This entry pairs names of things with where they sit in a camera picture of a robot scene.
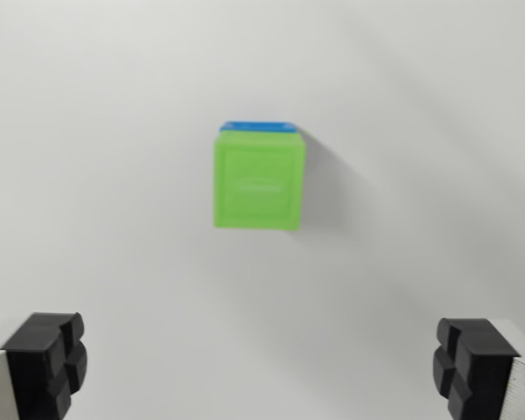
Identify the green translucent toy cube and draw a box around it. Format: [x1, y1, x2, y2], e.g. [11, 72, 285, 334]
[212, 129, 308, 232]

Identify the gripper left finger with silver black pad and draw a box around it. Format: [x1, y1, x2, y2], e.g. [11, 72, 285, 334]
[0, 311, 89, 420]

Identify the blue embossed toy cube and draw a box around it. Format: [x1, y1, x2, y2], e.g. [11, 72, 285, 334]
[218, 120, 300, 136]

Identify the gripper right finger with silver black pad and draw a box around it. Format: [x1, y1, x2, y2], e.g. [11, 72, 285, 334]
[430, 318, 525, 420]

